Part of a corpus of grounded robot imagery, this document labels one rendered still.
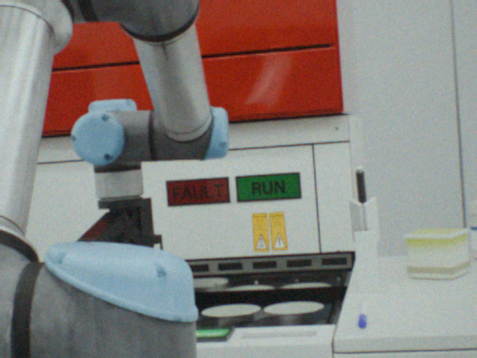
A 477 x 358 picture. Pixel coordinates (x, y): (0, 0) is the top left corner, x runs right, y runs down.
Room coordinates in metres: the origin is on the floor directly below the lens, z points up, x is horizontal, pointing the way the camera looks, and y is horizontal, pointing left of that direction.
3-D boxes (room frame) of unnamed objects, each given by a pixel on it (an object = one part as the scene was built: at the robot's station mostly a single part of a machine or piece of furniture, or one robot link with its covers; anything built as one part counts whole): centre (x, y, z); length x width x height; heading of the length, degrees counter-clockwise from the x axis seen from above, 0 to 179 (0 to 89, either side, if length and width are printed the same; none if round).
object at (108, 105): (1.45, 0.18, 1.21); 0.09 x 0.08 x 0.11; 176
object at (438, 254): (1.40, -0.29, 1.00); 0.07 x 0.07 x 0.07; 55
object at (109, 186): (1.46, 0.18, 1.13); 0.08 x 0.08 x 0.05
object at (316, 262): (1.69, 0.02, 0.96); 0.44 x 0.01 x 0.02; 80
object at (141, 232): (1.46, 0.18, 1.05); 0.09 x 0.08 x 0.12; 140
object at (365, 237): (1.33, -0.18, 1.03); 0.06 x 0.04 x 0.13; 170
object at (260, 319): (1.48, 0.04, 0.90); 0.34 x 0.34 x 0.01; 80
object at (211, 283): (1.69, 0.02, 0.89); 0.44 x 0.02 x 0.10; 80
